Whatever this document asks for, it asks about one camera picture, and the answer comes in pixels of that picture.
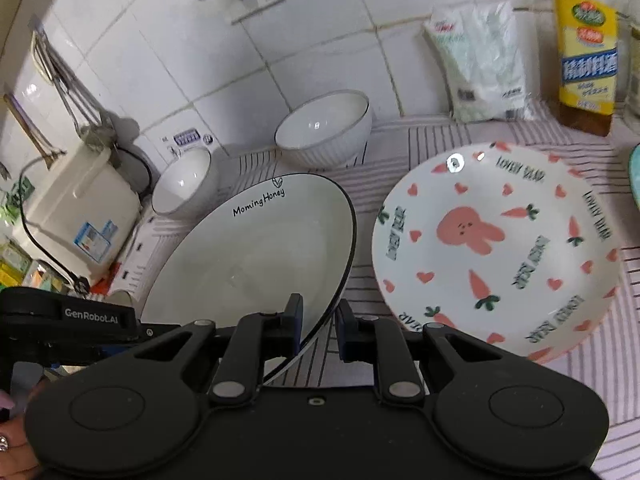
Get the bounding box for metal kitchen utensil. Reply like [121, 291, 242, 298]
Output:
[30, 30, 121, 168]

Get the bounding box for teal plate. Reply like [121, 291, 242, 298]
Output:
[627, 142, 640, 211]

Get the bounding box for wooden handle utensil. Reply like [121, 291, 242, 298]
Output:
[2, 92, 66, 168]

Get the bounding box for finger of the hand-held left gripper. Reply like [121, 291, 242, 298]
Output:
[141, 323, 184, 340]

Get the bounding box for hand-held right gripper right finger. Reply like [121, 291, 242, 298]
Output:
[337, 300, 501, 407]

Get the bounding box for white plate with black rim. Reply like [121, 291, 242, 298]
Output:
[140, 172, 358, 386]

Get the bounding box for large white ribbed bowl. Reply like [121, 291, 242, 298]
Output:
[274, 89, 374, 170]

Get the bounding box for clear bottle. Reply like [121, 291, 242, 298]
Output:
[622, 10, 640, 133]

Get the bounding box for white wall socket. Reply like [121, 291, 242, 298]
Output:
[231, 0, 288, 25]

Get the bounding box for yellow label bottle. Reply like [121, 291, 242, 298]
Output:
[547, 0, 626, 137]

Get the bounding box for person's left hand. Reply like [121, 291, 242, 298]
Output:
[0, 379, 48, 480]

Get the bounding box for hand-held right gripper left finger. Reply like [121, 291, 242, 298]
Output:
[135, 294, 304, 407]

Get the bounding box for white plastic packet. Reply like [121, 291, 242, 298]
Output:
[422, 0, 537, 123]

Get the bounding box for colourful packets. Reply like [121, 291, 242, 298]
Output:
[0, 175, 67, 293]

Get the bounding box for white rice cooker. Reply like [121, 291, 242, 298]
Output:
[20, 137, 143, 281]

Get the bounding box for small white bowl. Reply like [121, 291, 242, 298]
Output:
[151, 147, 221, 218]

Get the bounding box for rabbit and carrot print plate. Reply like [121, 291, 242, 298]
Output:
[371, 141, 623, 365]

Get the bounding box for striped table cloth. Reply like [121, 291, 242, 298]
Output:
[115, 100, 640, 480]

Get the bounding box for black power cable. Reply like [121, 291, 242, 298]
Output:
[19, 142, 153, 295]

